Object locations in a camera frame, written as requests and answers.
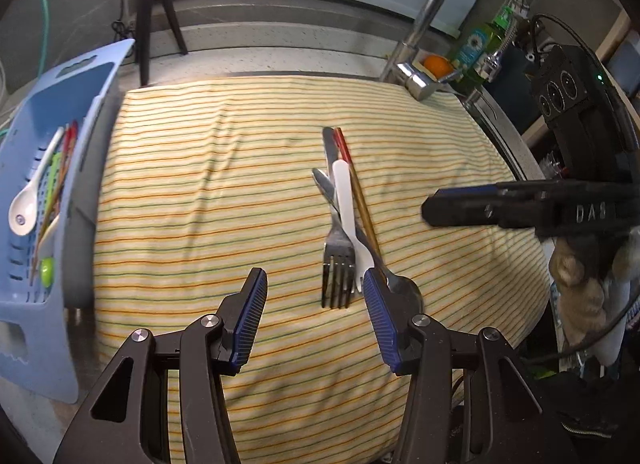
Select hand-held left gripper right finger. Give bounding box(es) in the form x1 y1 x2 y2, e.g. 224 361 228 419
362 268 576 464

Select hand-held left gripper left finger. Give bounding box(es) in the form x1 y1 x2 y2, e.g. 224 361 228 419
52 267 268 464

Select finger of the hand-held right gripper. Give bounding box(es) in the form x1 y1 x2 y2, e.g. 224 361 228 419
421 182 541 231

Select metal spoon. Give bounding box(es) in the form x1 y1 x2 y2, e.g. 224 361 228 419
321 127 425 317

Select metal fork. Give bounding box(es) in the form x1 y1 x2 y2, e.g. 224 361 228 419
311 168 357 309

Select red-tipped brown chopstick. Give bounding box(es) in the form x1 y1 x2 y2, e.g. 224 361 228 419
37 121 80 245
333 128 385 267

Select white plastic fork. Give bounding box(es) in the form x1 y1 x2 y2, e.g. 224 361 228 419
331 160 377 293

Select green plastic spoon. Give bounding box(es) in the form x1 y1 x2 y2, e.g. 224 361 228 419
39 151 65 289

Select white ceramic spoon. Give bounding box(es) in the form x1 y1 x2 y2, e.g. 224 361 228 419
8 127 66 237

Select colourful utensils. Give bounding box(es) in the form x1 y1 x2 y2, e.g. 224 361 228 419
31 121 76 283

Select blue plastic basket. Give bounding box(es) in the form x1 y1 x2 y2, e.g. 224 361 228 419
0 38 137 405

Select person's right hand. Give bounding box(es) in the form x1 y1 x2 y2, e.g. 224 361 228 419
547 236 640 365

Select steel sink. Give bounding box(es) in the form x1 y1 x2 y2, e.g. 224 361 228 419
462 88 546 185

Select flexible faucet sprayer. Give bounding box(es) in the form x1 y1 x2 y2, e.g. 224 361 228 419
470 4 527 83

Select yellow striped cloth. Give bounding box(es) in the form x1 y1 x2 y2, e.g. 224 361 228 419
92 74 551 464

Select green dish soap bottle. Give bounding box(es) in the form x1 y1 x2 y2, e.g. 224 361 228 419
445 6 516 97

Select chrome faucet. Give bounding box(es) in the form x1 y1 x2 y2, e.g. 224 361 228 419
379 0 530 102

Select black tripod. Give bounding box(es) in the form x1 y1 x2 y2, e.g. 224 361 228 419
135 0 190 87

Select green hose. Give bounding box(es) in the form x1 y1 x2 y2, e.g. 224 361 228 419
37 0 54 75

